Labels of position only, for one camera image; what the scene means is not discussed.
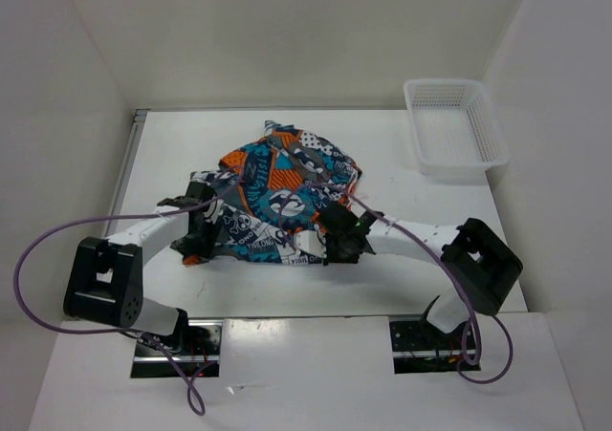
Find white plastic basket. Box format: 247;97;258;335
404;78;510;178

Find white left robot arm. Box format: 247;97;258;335
63;183;223;355

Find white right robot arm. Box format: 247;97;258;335
318;204;523;348

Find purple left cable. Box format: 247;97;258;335
12;165;259;416

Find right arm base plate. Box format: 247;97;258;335
389;315;480;375

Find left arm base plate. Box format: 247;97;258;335
130;319;224;379

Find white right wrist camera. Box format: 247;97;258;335
294;230;327;259

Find colourful patterned shorts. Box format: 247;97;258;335
190;120;362;266

